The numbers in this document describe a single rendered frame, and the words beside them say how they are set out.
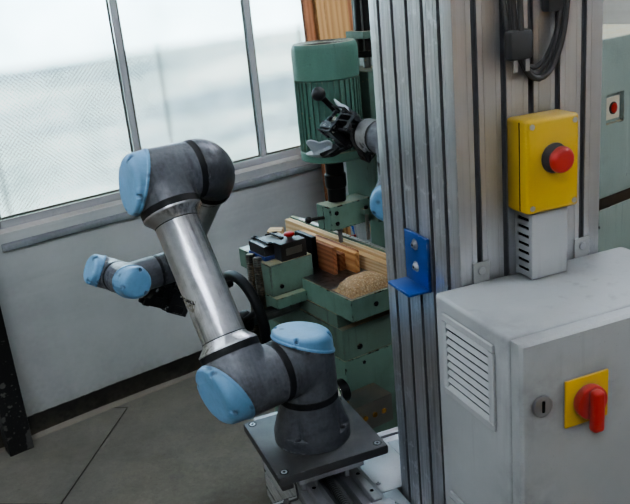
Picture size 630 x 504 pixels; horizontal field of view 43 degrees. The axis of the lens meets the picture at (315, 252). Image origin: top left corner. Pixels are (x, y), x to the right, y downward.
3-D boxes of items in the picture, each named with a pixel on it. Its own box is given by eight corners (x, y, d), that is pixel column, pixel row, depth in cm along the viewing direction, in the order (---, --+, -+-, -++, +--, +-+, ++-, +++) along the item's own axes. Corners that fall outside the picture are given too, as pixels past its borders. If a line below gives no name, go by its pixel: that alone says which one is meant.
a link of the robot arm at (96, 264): (90, 287, 185) (77, 281, 192) (133, 298, 192) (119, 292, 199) (100, 254, 186) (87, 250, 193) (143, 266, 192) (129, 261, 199)
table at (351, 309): (212, 273, 247) (210, 255, 245) (297, 248, 262) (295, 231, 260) (322, 334, 198) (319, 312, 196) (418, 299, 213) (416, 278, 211)
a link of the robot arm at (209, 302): (305, 395, 146) (192, 128, 154) (234, 426, 138) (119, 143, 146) (278, 406, 156) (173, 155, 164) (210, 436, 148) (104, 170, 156)
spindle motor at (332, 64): (289, 159, 225) (277, 45, 214) (341, 147, 233) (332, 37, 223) (324, 168, 210) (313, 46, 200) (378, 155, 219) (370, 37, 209)
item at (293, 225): (286, 234, 258) (284, 219, 257) (291, 232, 259) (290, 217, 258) (405, 282, 210) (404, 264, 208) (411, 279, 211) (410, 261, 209)
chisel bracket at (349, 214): (318, 232, 229) (315, 203, 226) (358, 220, 236) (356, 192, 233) (333, 237, 223) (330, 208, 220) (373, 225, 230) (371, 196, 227)
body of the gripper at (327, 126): (331, 103, 193) (361, 107, 184) (353, 124, 198) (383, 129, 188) (314, 130, 192) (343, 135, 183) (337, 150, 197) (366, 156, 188)
